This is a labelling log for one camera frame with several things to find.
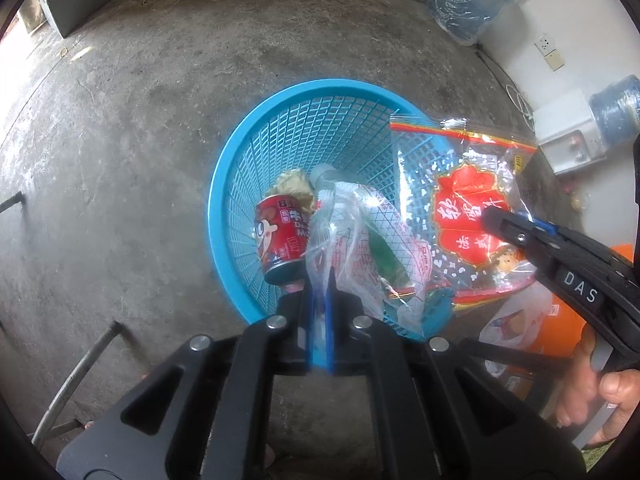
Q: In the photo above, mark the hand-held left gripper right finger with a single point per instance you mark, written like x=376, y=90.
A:
x=331, y=335

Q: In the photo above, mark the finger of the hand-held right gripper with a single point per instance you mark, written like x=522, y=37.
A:
x=542, y=225
x=515, y=235

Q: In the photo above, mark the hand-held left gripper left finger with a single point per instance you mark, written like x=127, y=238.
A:
x=315, y=330

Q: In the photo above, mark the red printed plastic bag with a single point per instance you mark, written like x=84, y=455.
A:
x=470, y=200

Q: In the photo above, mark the clear plastic bag red lines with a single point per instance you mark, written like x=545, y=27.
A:
x=350, y=240

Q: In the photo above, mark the red drink can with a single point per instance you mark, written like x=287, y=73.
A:
x=280, y=240

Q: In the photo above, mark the brown paper bag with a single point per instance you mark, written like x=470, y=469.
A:
x=295, y=182

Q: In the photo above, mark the clear plastic bottle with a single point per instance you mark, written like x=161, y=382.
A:
x=325, y=177

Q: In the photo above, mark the blue plastic mesh basket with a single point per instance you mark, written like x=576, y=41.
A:
x=215, y=210

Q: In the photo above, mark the person's right hand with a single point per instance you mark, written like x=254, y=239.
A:
x=625, y=392

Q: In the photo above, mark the white and orange plastic bag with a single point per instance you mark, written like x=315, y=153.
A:
x=515, y=325

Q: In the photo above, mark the white water dispenser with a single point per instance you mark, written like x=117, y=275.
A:
x=560, y=130

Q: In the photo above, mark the large blue water jug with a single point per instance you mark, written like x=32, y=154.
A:
x=475, y=0
x=617, y=110

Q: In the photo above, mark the white wall socket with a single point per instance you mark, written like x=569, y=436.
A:
x=544, y=42

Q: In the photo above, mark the metal stool frame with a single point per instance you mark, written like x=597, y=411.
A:
x=75, y=375

